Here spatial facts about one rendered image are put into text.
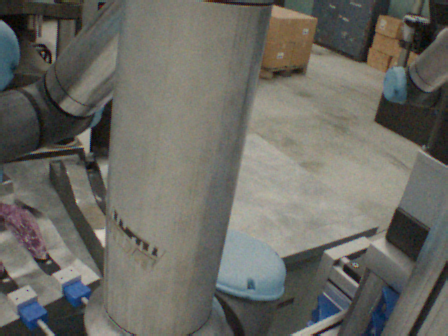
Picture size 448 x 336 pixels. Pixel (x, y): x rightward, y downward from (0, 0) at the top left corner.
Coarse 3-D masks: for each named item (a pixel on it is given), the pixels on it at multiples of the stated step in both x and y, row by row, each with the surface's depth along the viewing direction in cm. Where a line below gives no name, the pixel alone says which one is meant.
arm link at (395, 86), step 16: (432, 48) 84; (416, 64) 89; (432, 64) 84; (384, 80) 98; (400, 80) 92; (416, 80) 90; (432, 80) 87; (400, 96) 94; (416, 96) 93; (432, 96) 94
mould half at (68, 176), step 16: (64, 160) 127; (80, 160) 128; (64, 176) 126; (80, 176) 123; (64, 192) 128; (80, 192) 121; (80, 208) 117; (96, 208) 118; (80, 224) 118; (96, 224) 112; (96, 240) 108; (96, 256) 110
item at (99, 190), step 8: (80, 152) 129; (96, 152) 131; (104, 152) 133; (96, 160) 128; (88, 168) 136; (96, 168) 128; (88, 176) 124; (96, 176) 126; (96, 184) 124; (96, 192) 123; (104, 192) 124; (96, 200) 121; (104, 200) 122; (104, 208) 120
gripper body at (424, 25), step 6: (420, 24) 108; (426, 24) 108; (414, 30) 113; (420, 30) 109; (426, 30) 108; (438, 30) 103; (414, 36) 113; (420, 36) 109; (426, 36) 109; (432, 36) 107; (414, 42) 114; (420, 42) 109; (426, 42) 109; (432, 42) 104; (408, 48) 115; (414, 48) 114; (420, 48) 112; (426, 48) 110; (420, 54) 111
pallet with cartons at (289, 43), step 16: (272, 16) 530; (288, 16) 550; (304, 16) 575; (272, 32) 535; (288, 32) 547; (304, 32) 571; (272, 48) 541; (288, 48) 561; (304, 48) 584; (272, 64) 553; (288, 64) 576; (304, 64) 600
